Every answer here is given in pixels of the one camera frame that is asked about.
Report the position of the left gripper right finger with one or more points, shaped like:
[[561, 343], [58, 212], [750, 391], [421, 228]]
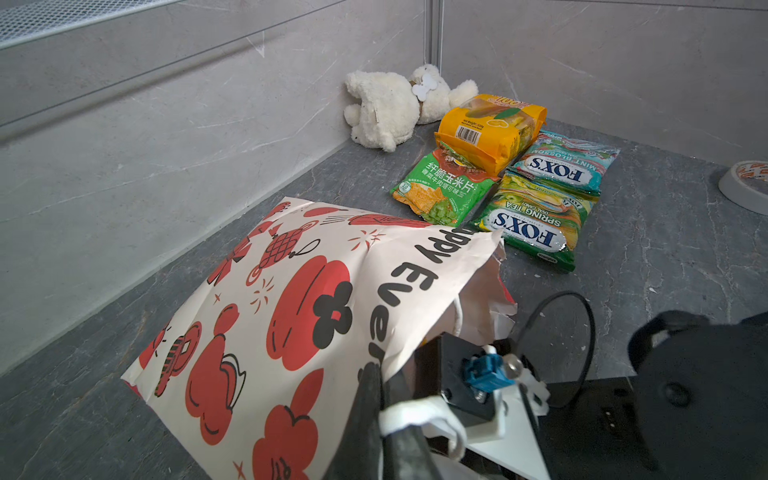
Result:
[[406, 454]]

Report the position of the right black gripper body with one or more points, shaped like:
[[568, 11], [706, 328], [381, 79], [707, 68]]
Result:
[[695, 409]]

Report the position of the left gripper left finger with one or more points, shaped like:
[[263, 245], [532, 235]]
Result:
[[359, 453]]

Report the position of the red white paper gift bag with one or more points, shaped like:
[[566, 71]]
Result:
[[255, 374]]

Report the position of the Fox's spring tea bag green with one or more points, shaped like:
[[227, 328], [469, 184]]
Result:
[[538, 219]]

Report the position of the green snack bag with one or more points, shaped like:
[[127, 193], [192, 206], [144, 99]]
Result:
[[444, 188]]

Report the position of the Fox's mint candy bag teal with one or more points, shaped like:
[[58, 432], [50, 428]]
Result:
[[573, 165]]

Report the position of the yellow snack bag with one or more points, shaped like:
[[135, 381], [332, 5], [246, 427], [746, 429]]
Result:
[[491, 131]]

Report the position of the masking tape roll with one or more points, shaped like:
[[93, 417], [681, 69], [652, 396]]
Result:
[[745, 184]]

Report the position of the white plush teddy bear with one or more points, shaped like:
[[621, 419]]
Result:
[[388, 106]]

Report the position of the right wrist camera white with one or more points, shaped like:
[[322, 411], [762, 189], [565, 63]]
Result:
[[494, 396]]

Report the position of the white wire mesh basket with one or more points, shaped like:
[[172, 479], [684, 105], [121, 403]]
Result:
[[40, 19]]

